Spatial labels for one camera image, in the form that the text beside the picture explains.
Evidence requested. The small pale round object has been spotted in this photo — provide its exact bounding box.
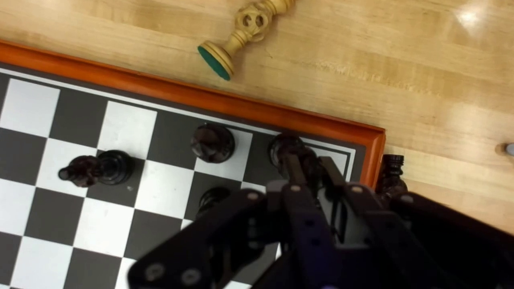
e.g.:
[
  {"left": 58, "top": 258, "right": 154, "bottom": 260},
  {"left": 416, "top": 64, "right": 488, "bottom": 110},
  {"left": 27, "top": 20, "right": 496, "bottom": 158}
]
[{"left": 495, "top": 141, "right": 514, "bottom": 158}]

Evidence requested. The dark wooden pawn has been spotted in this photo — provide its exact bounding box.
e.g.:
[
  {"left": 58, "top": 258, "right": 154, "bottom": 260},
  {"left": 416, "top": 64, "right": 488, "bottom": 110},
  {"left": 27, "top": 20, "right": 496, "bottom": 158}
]
[
  {"left": 196, "top": 184, "right": 234, "bottom": 216},
  {"left": 189, "top": 121, "right": 236, "bottom": 165}
]

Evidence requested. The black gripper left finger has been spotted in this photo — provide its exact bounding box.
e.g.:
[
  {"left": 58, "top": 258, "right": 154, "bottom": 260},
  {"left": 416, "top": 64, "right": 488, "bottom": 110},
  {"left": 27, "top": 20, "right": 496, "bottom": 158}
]
[{"left": 127, "top": 154, "right": 344, "bottom": 289}]

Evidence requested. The chess board with orange frame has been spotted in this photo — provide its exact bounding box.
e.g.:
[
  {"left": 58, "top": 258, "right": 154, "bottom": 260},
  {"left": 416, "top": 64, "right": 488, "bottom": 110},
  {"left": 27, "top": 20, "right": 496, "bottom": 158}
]
[{"left": 0, "top": 40, "right": 387, "bottom": 289}]

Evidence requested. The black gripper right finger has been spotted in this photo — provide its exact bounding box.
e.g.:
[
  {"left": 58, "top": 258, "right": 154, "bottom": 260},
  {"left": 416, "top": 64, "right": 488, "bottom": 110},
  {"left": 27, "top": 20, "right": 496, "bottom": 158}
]
[{"left": 318, "top": 157, "right": 514, "bottom": 289}]

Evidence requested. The light carved king chess piece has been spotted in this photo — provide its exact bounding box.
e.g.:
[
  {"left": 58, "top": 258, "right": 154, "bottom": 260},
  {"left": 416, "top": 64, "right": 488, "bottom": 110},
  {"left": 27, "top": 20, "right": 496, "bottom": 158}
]
[{"left": 196, "top": 0, "right": 297, "bottom": 81}]

